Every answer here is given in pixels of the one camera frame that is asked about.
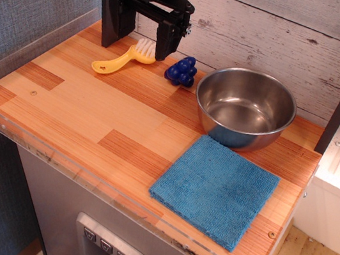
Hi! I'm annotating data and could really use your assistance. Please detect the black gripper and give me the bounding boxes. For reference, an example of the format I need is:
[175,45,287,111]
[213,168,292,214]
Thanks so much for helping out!
[101,0,195,61]

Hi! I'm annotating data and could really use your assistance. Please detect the blue cloth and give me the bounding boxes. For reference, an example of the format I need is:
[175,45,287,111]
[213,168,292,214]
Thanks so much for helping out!
[149,135,280,252]

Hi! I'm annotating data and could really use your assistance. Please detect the yellow brush spatula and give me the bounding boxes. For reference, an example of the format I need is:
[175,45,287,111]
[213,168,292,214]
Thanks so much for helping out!
[91,38,156,74]

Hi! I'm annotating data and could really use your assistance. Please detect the blue toy grapes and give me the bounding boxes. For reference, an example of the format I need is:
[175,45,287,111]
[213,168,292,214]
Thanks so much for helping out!
[164,56,197,88]

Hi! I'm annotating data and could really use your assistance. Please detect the stainless steel bowl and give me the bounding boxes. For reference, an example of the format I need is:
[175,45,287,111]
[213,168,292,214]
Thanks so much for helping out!
[196,67,297,151]

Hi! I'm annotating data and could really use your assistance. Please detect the clear acrylic front guard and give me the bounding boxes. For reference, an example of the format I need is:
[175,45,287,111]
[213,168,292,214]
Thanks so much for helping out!
[0,98,286,255]

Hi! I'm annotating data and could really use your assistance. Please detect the silver toy fridge cabinet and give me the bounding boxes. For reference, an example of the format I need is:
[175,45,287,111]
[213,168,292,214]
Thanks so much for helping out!
[0,144,265,255]

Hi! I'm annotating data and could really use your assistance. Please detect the grey water dispenser panel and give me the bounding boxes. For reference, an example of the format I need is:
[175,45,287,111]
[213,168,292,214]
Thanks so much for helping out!
[76,212,144,255]

